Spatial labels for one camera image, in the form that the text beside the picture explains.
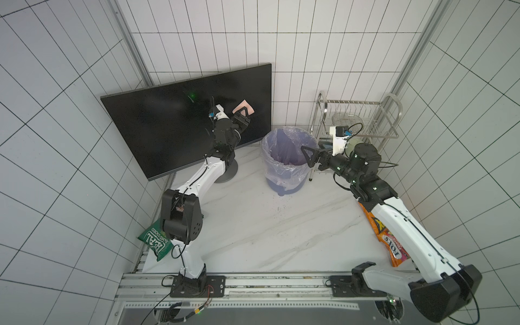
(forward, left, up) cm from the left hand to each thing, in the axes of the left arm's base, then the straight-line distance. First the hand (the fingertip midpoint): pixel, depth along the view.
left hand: (245, 113), depth 83 cm
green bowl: (+8, -55, -24) cm, 61 cm away
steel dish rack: (+17, -71, -16) cm, 75 cm away
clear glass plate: (+7, -50, -9) cm, 51 cm away
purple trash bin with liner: (-21, -16, -8) cm, 28 cm away
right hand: (-21, -21, +2) cm, 30 cm away
